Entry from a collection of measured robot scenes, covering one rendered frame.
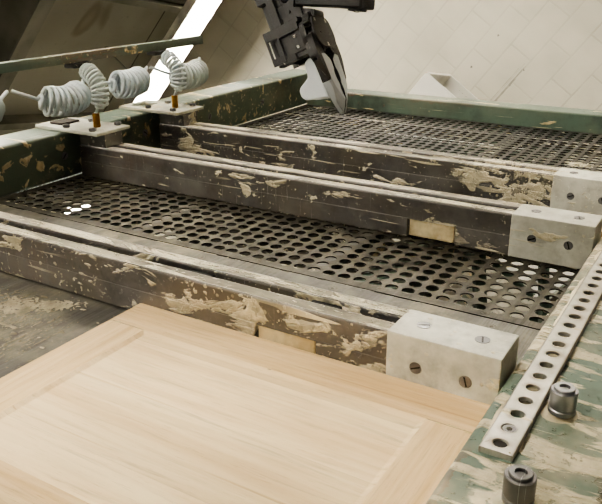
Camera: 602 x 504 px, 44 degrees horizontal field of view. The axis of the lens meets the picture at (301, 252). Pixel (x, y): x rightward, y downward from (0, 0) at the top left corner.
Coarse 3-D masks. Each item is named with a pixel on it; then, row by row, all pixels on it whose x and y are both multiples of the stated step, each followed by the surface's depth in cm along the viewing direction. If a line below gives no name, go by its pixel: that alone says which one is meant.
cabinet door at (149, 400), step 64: (128, 320) 94; (192, 320) 93; (0, 384) 80; (64, 384) 80; (128, 384) 80; (192, 384) 80; (256, 384) 80; (320, 384) 79; (384, 384) 79; (0, 448) 70; (64, 448) 69; (128, 448) 69; (192, 448) 69; (256, 448) 69; (320, 448) 69; (384, 448) 69; (448, 448) 68
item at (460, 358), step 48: (0, 240) 111; (48, 240) 106; (96, 240) 105; (96, 288) 102; (144, 288) 97; (192, 288) 93; (240, 288) 90; (288, 288) 89; (336, 336) 83; (384, 336) 80; (432, 336) 78; (480, 336) 77; (432, 384) 78; (480, 384) 75
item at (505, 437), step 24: (600, 264) 100; (600, 288) 93; (576, 312) 86; (552, 336) 81; (576, 336) 81; (552, 360) 76; (528, 384) 72; (552, 384) 72; (504, 408) 68; (528, 408) 68; (504, 432) 65; (528, 432) 65; (504, 456) 62
